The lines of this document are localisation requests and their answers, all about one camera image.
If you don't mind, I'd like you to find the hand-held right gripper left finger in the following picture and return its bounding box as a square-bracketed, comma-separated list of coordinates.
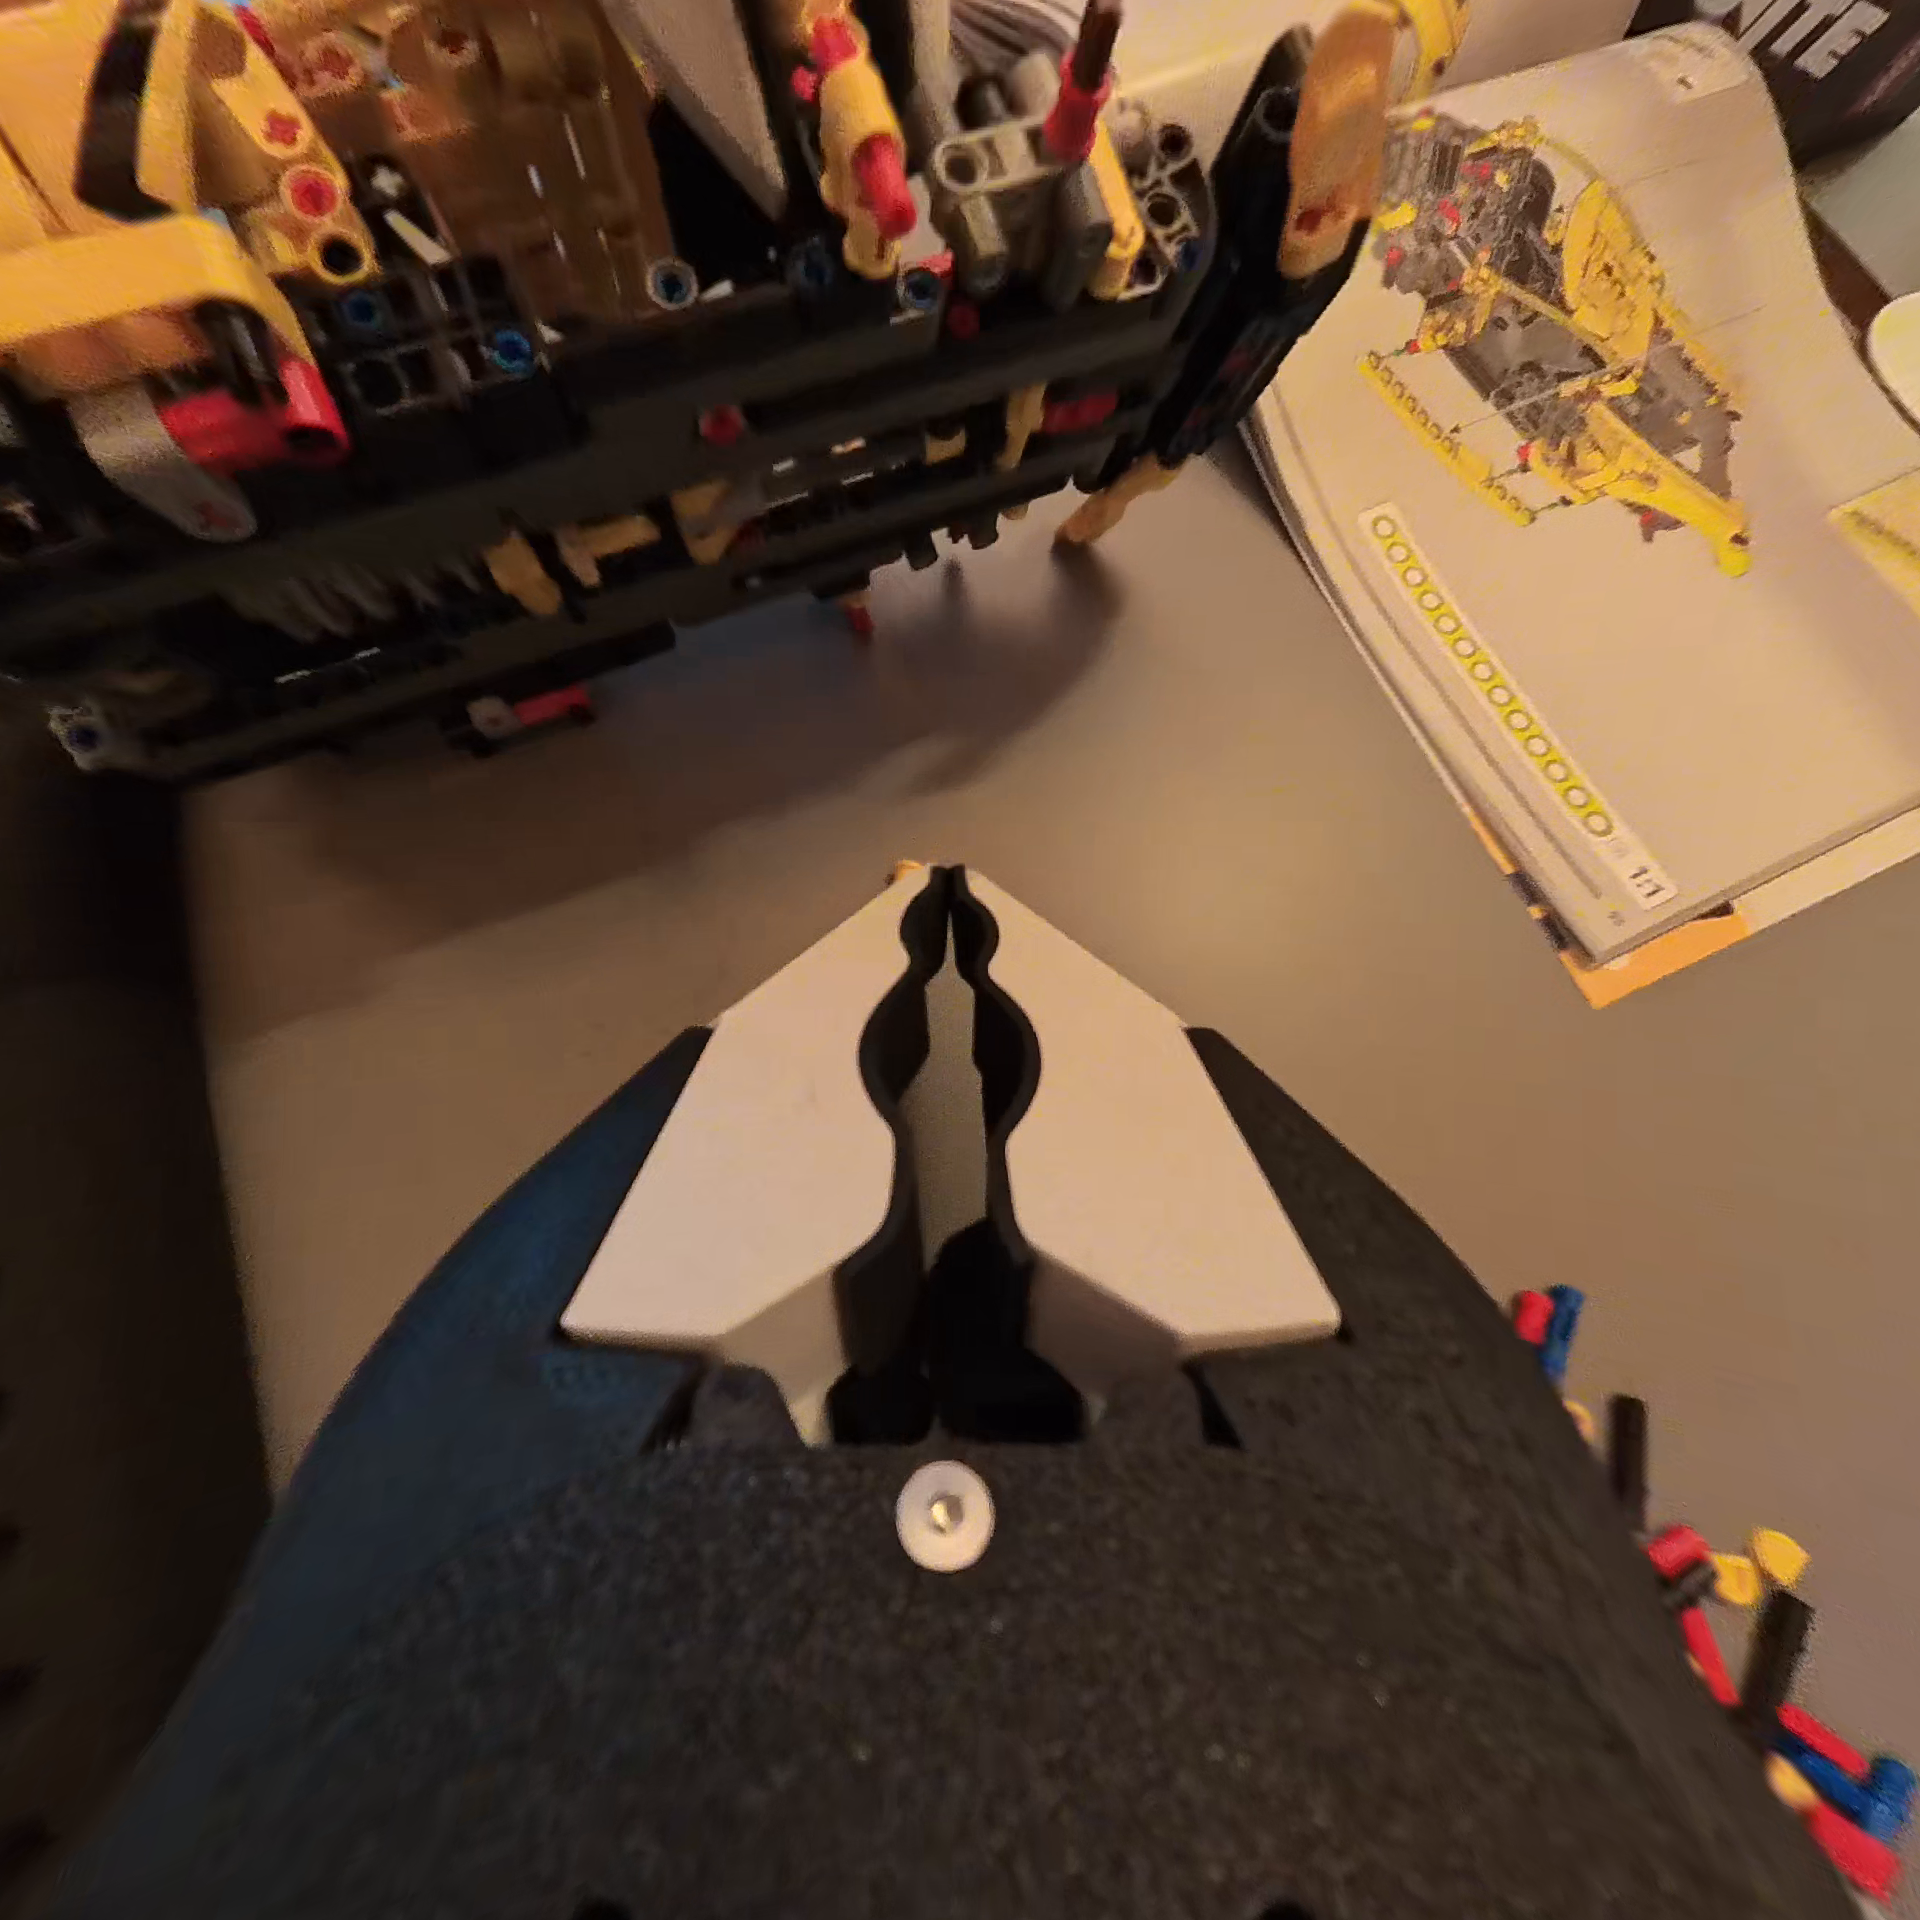
[559, 867, 962, 1427]

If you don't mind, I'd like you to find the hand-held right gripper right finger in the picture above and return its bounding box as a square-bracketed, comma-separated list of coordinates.
[955, 867, 1347, 1413]

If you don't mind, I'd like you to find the yellow black brick car model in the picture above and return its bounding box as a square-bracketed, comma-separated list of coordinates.
[0, 0, 1481, 789]

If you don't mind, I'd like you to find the grey desk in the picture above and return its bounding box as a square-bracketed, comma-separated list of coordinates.
[181, 0, 1920, 1920]

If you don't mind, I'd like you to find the open instruction booklet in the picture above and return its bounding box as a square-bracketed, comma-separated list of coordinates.
[1237, 22, 1920, 1012]

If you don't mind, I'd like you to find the pile of small brick pins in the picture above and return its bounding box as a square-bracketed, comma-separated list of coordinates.
[1506, 1282, 1920, 1907]

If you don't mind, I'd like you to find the black toy car box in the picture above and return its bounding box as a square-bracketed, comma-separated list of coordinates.
[1628, 0, 1920, 165]

